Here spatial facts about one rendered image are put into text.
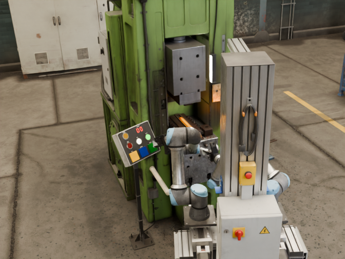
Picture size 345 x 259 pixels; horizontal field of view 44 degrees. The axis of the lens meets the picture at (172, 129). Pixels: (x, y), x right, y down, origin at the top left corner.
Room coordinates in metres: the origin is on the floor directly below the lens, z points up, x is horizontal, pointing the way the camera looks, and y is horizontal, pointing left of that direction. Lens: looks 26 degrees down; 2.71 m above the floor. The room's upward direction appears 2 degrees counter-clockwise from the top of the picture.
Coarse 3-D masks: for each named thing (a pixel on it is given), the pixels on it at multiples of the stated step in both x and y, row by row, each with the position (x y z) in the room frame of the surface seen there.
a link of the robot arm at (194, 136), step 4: (188, 128) 2.61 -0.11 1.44; (192, 128) 2.62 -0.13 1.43; (188, 132) 2.59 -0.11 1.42; (192, 132) 2.59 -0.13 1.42; (196, 132) 2.61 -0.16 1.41; (188, 136) 2.57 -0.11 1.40; (192, 136) 2.57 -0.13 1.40; (196, 136) 2.59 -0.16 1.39; (200, 136) 2.63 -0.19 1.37; (188, 140) 2.57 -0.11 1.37; (192, 140) 2.57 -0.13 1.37; (196, 140) 2.59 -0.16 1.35; (200, 140) 2.64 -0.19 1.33; (188, 144) 2.78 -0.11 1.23; (192, 144) 2.70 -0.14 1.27; (196, 144) 2.69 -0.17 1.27; (188, 148) 2.83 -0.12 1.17; (192, 148) 2.76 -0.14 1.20; (196, 148) 2.78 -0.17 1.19; (188, 152) 2.88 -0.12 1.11; (192, 152) 2.85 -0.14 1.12; (196, 152) 2.88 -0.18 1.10
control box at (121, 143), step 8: (128, 128) 3.15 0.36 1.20; (136, 128) 3.18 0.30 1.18; (144, 128) 3.23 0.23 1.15; (112, 136) 3.10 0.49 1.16; (120, 136) 3.06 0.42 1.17; (128, 136) 3.10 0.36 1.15; (136, 136) 3.14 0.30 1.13; (144, 136) 3.19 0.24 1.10; (152, 136) 3.23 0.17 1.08; (120, 144) 3.03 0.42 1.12; (136, 144) 3.10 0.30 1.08; (144, 144) 3.14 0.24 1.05; (120, 152) 3.04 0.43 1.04; (128, 152) 3.02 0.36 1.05; (128, 160) 2.98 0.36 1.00
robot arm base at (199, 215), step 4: (192, 208) 2.45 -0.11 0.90; (196, 208) 2.43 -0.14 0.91; (200, 208) 2.42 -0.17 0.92; (204, 208) 2.43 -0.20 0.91; (208, 208) 2.48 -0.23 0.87; (192, 212) 2.44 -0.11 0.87; (196, 212) 2.42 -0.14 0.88; (200, 212) 2.42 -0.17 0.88; (204, 212) 2.42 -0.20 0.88; (208, 212) 2.45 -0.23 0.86; (192, 216) 2.43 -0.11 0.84; (196, 216) 2.41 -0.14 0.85; (200, 216) 2.41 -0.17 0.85; (204, 216) 2.41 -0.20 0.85; (208, 216) 2.43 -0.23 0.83; (196, 220) 2.41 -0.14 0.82; (200, 220) 2.40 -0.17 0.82
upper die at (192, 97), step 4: (168, 92) 3.68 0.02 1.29; (196, 92) 3.47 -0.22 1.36; (200, 92) 3.49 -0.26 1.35; (172, 96) 3.58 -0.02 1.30; (176, 96) 3.49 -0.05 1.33; (180, 96) 3.42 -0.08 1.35; (184, 96) 3.44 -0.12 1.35; (188, 96) 3.45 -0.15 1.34; (192, 96) 3.46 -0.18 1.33; (196, 96) 3.47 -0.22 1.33; (200, 96) 3.49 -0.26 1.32; (176, 100) 3.49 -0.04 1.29; (180, 100) 3.42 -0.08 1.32; (184, 100) 3.44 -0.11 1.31; (188, 100) 3.45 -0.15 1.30; (192, 100) 3.46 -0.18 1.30; (196, 100) 3.47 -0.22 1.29; (200, 100) 3.49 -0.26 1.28; (180, 104) 3.42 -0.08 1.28
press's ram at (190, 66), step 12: (168, 48) 3.48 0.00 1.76; (180, 48) 3.44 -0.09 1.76; (192, 48) 3.46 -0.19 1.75; (204, 48) 3.50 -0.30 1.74; (168, 60) 3.49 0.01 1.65; (180, 60) 3.43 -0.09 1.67; (192, 60) 3.46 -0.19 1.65; (204, 60) 3.50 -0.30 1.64; (168, 72) 3.50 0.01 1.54; (180, 72) 3.43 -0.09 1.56; (192, 72) 3.46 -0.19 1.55; (204, 72) 3.50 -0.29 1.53; (168, 84) 3.52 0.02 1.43; (180, 84) 3.43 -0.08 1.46; (192, 84) 3.46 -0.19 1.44; (204, 84) 3.50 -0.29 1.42
